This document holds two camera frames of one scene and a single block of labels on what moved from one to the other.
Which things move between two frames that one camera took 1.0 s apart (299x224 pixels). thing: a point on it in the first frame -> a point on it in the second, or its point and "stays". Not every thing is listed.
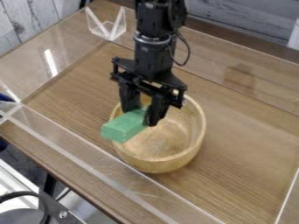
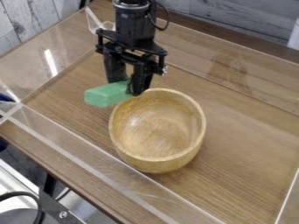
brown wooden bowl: [164, 146] stays
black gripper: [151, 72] -> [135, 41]
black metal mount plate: [55, 211] stays
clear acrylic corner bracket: [107, 30] stays
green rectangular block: [124, 125] -> [108, 94]
